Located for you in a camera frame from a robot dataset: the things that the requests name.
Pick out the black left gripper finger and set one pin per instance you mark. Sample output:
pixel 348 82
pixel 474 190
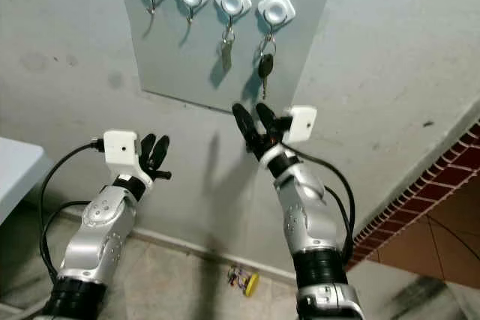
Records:
pixel 147 148
pixel 161 151

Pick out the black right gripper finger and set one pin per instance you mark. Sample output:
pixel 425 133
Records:
pixel 267 120
pixel 246 125

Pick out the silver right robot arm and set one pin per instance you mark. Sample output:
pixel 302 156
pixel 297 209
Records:
pixel 315 219

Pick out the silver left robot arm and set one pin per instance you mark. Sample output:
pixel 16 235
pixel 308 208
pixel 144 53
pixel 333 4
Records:
pixel 101 237

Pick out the white plastic table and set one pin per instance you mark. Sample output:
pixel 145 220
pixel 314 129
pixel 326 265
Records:
pixel 16 174

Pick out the small yellow toy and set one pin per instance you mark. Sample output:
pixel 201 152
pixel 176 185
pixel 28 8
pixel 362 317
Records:
pixel 251 284

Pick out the red brick ledge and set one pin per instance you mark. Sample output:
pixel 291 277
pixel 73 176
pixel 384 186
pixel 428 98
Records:
pixel 442 177

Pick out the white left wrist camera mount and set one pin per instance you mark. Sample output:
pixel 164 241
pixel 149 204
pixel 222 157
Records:
pixel 120 149

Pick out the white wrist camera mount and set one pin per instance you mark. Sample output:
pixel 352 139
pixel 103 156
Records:
pixel 120 149
pixel 301 123

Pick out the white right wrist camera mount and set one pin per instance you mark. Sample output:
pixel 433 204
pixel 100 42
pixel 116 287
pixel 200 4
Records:
pixel 301 123

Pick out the grey wall board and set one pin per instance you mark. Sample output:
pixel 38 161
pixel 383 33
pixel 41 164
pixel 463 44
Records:
pixel 180 58

